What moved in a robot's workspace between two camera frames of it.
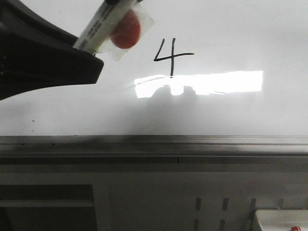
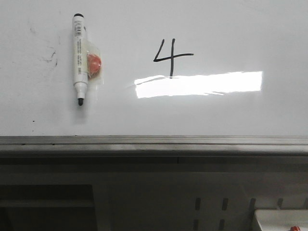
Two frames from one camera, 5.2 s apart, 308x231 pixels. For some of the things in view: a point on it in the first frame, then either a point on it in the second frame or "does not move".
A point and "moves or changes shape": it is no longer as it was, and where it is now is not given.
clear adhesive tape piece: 134,25 moves or changes shape
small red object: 295,228 does not move
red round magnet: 126,32 moves or changes shape
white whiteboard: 206,68 does not move
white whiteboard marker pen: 103,21 -> 80,55
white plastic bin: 279,220 does not move
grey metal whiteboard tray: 153,149 does not move
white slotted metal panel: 193,201 does not move
